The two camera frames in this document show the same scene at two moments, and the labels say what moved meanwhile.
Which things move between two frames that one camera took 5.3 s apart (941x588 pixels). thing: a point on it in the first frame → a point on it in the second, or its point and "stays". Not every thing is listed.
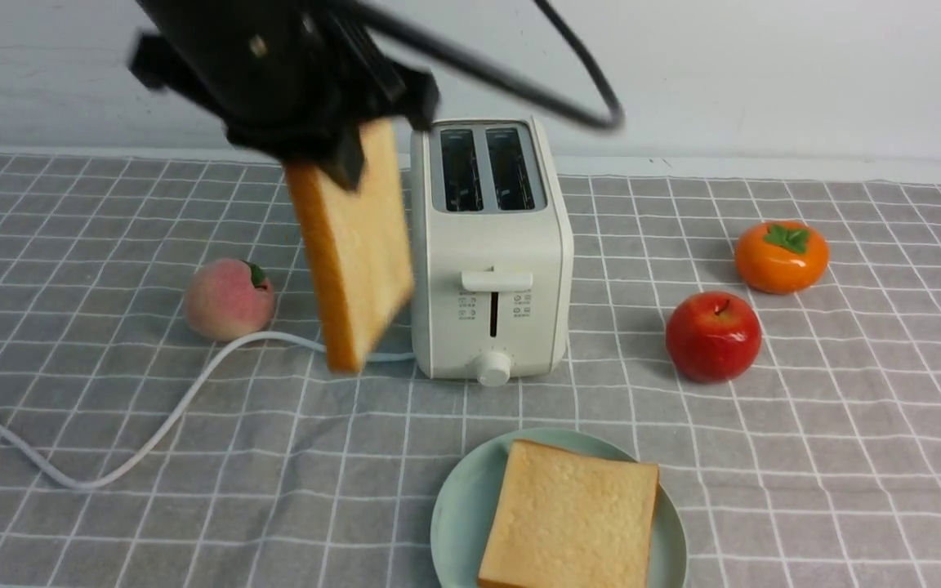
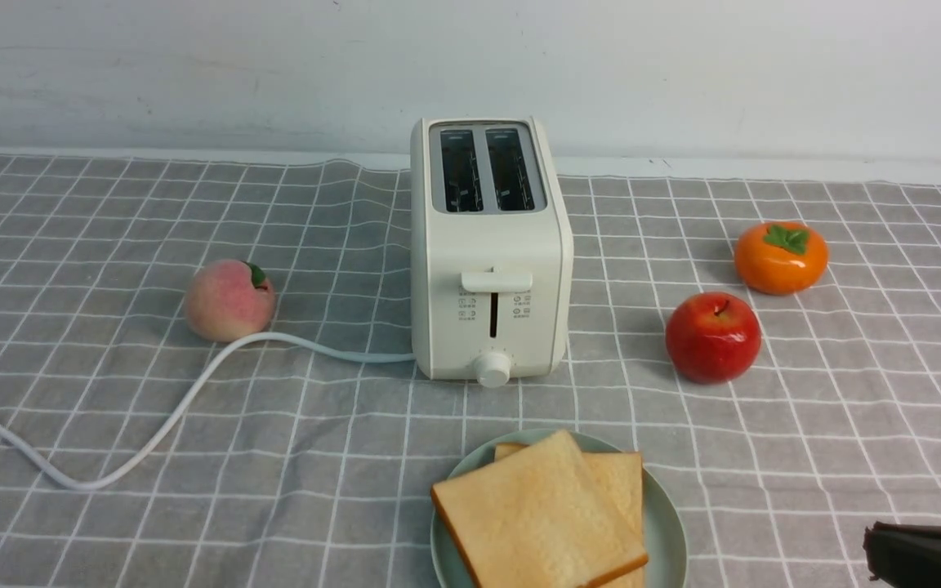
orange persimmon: (782, 257) stays
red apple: (714, 337) stays
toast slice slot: (350, 197) → (540, 519)
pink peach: (226, 299) stays
